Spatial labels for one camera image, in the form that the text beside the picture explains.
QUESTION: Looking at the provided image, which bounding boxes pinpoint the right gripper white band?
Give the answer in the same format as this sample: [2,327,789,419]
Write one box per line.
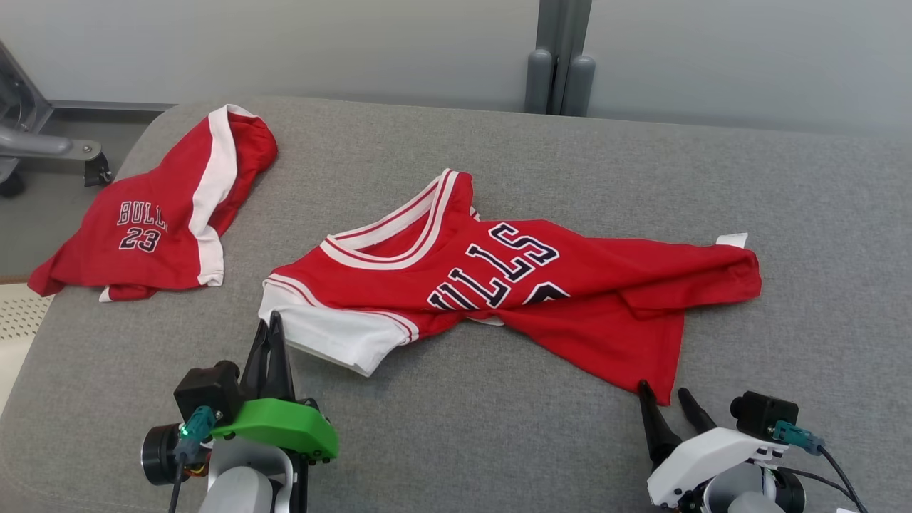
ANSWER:
[638,380,788,508]

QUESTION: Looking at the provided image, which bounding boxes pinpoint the right arm cable teal plug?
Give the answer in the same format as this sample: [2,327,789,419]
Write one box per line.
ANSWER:
[773,420,868,513]

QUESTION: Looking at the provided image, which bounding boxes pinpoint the red Bulls 23 shorts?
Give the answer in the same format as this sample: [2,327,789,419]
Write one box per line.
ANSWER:
[28,105,279,303]

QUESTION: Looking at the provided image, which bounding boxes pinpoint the grey metal wheeled stand base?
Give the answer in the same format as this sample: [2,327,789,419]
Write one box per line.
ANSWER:
[0,39,113,199]

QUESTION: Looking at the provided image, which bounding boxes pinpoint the red white Bulls jersey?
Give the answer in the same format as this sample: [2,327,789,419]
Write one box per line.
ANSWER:
[258,169,762,405]

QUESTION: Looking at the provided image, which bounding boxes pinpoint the grey partition post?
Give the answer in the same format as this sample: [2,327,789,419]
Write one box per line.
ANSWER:
[525,0,596,116]

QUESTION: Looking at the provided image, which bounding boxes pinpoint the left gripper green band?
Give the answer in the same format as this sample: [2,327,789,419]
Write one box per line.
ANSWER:
[210,311,339,464]

